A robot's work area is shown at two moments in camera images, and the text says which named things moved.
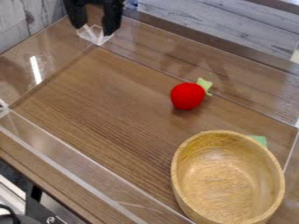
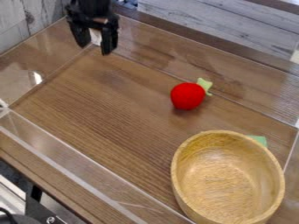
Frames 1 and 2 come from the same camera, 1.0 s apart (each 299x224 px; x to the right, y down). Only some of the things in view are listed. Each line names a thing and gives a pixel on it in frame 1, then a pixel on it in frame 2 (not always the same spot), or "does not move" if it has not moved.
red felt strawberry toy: x=189 y=94 does not move
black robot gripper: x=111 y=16 → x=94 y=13
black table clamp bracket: x=37 y=213 does not move
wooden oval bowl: x=227 y=177 does not move
